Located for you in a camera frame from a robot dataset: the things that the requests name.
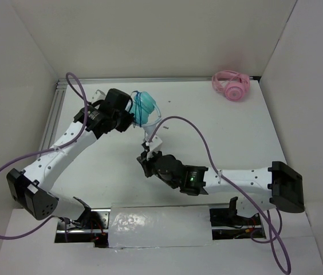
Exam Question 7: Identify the teal cat-ear headphones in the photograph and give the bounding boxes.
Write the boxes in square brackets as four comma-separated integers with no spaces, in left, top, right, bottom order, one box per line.
[128,91,162,140]

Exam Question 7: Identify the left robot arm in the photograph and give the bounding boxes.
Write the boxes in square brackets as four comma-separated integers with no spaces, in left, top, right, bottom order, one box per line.
[6,88,134,229]

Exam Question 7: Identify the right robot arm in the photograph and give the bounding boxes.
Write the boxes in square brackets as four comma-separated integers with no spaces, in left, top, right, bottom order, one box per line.
[137,151,305,225]

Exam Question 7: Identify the pink headphones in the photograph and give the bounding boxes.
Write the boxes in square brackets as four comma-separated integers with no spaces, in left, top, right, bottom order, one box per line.
[211,70,250,101]

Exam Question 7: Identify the white foil cover plate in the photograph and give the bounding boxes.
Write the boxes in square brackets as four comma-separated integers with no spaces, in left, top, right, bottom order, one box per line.
[108,206,212,249]

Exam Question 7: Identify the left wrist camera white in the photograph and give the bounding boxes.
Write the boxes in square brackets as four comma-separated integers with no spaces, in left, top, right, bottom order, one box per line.
[90,89,106,104]

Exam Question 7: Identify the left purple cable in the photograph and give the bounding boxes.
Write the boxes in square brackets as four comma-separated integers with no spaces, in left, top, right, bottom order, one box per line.
[0,72,89,240]

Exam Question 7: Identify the purple cable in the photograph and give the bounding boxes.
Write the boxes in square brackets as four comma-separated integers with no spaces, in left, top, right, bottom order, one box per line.
[147,116,293,274]
[0,72,89,240]

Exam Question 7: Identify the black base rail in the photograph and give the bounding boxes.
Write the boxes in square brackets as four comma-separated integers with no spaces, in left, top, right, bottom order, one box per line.
[54,207,266,248]

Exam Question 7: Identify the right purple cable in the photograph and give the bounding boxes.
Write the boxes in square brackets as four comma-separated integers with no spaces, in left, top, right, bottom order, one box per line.
[147,116,293,274]

